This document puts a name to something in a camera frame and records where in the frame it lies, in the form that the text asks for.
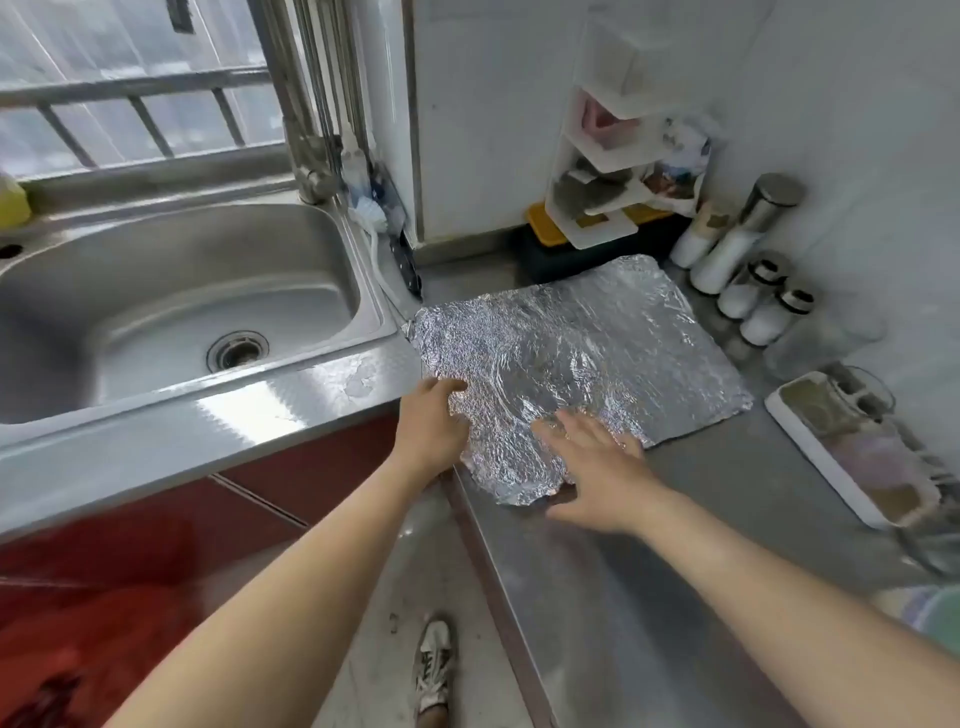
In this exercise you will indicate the person's right hand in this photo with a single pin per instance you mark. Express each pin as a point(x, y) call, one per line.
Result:
point(608, 477)

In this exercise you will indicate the person's left hand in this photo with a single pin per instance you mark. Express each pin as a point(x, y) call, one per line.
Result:
point(431, 432)

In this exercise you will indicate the stack of aluminium foil sheets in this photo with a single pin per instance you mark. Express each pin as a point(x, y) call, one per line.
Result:
point(600, 338)

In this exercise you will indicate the green bowl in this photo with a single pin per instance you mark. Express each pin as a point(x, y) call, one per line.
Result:
point(938, 618)

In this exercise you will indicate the person's left forearm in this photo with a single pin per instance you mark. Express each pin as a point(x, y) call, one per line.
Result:
point(285, 615)

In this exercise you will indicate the person's right forearm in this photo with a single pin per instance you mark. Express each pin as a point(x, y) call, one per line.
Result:
point(780, 600)

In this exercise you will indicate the person's left white shoe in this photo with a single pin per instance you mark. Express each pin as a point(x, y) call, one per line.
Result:
point(434, 668)

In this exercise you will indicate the red kitchen cabinet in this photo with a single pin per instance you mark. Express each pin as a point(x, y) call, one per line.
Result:
point(300, 473)

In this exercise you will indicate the white rectangular tray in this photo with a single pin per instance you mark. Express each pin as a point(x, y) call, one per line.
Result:
point(810, 450)

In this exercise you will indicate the white shaker with black lid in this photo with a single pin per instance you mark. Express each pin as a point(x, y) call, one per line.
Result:
point(773, 320)
point(746, 293)

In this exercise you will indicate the white dish brush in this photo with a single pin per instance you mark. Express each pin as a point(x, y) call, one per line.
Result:
point(360, 188)

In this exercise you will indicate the small white tan-capped bottle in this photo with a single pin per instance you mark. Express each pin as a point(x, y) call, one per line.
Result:
point(698, 237)

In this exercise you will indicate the tall white steel-capped bottle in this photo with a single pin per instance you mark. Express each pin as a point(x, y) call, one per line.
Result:
point(743, 240)

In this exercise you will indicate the pink translucent cup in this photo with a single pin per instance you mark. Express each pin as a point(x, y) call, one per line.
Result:
point(882, 465)

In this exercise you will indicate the stainless steel sink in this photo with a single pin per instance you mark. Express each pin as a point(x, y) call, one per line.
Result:
point(135, 300)

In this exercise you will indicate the white corner shelf rack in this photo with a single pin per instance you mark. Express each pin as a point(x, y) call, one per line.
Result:
point(608, 150)

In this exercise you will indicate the colourful snack packet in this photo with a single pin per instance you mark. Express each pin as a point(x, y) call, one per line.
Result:
point(683, 158)

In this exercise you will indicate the steel faucet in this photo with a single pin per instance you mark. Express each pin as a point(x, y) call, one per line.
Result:
point(300, 105)

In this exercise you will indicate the red plastic bag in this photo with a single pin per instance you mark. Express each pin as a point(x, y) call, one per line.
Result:
point(83, 660)

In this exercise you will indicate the metal window railing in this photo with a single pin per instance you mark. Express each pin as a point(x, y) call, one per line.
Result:
point(135, 93)

